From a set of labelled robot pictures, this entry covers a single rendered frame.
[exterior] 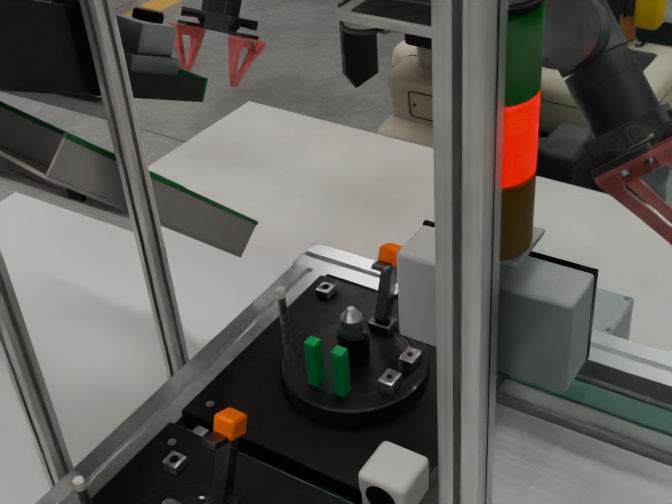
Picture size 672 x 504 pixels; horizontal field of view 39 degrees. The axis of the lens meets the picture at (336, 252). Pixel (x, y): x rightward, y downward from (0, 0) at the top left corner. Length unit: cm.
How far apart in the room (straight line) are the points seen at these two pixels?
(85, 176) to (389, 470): 37
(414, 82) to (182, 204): 76
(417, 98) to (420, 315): 106
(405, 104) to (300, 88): 208
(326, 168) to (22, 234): 46
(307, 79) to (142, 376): 278
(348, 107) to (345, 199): 219
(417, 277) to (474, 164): 13
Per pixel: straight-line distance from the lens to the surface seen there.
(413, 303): 63
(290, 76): 386
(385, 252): 91
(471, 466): 65
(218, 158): 153
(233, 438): 75
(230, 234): 104
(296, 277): 107
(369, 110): 354
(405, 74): 168
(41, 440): 91
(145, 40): 94
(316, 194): 141
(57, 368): 118
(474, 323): 57
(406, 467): 81
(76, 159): 88
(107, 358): 117
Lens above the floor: 159
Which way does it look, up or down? 35 degrees down
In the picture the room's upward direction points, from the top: 5 degrees counter-clockwise
